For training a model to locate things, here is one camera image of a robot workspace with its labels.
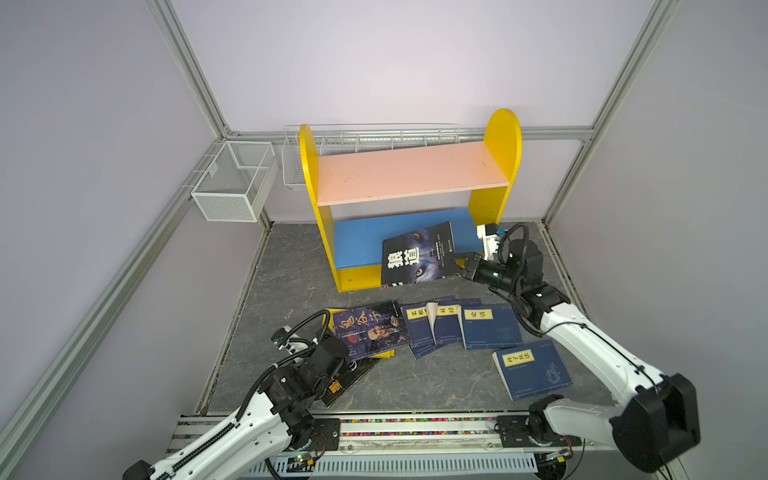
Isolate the dark wolf cover book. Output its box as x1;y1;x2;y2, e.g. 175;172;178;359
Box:
381;222;458;287

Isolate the black book yellow title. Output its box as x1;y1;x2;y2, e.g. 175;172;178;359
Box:
320;358;381;407

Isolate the purple old man book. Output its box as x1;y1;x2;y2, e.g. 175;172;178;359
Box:
332;301;411;360

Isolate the yellow cartoon book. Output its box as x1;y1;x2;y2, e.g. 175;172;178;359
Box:
370;349;395;359

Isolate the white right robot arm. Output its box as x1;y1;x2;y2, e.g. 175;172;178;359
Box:
447;239;701;473

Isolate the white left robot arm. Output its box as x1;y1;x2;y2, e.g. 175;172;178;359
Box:
122;336;349;479

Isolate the navy book middle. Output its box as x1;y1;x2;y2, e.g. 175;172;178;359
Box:
432;298;481;346

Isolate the navy book large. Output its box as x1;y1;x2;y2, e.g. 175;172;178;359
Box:
460;304;523;350

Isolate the navy book leftmost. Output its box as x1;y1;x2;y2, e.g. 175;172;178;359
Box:
401;301;438;360

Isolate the navy book front right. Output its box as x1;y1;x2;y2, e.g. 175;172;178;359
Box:
492;340;572;401

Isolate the yellow pink blue bookshelf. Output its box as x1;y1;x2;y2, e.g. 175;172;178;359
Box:
298;109;523;292

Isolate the white mesh basket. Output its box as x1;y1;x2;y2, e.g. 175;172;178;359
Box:
191;141;278;223

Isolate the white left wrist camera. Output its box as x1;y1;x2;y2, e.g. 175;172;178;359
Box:
271;326;303;354

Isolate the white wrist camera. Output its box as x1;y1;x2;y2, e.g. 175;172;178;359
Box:
476;223;500;261
271;326;303;354

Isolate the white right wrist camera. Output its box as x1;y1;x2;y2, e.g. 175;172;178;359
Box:
476;223;500;261

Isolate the white vented cable duct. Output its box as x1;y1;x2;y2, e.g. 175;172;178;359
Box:
272;452;539;479

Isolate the white wire rack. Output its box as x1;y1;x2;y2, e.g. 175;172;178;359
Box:
281;123;460;189

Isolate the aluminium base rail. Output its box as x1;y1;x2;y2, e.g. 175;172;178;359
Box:
167;409;673;454

